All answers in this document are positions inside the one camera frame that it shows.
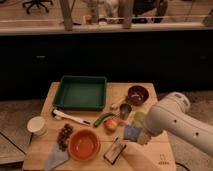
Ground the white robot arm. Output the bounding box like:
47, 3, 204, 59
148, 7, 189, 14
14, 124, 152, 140
137, 92, 213, 157

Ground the dark red bowl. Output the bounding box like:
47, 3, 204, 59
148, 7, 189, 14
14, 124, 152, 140
127, 85, 149, 106

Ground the black rectangular brush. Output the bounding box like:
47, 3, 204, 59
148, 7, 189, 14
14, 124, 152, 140
104, 138, 127, 165

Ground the grey blue cloth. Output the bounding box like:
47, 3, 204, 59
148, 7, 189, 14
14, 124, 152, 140
44, 143, 69, 171

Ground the wooden board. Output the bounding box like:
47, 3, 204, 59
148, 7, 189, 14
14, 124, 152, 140
23, 82, 176, 171

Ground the bunch of purple grapes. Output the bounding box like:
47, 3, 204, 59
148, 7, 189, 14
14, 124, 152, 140
57, 124, 73, 151

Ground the black office chair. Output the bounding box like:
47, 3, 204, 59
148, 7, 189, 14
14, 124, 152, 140
22, 0, 54, 15

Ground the orange bowl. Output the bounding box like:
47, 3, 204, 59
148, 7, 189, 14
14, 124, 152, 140
68, 129, 101, 162

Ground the green plastic cup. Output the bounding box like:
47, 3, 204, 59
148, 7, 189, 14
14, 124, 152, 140
132, 112, 145, 127

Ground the small metal cup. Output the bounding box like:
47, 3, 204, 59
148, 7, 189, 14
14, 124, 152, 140
120, 103, 132, 120

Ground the red orange apple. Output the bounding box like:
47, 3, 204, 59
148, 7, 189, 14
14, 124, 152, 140
104, 118, 118, 132

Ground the white cup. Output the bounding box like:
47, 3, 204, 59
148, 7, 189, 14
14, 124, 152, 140
27, 116, 47, 136

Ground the green plastic tray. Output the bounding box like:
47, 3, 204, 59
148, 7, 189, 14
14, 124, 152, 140
53, 75, 107, 111

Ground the green cucumber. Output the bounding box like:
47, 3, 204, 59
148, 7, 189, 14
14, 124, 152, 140
93, 112, 115, 128

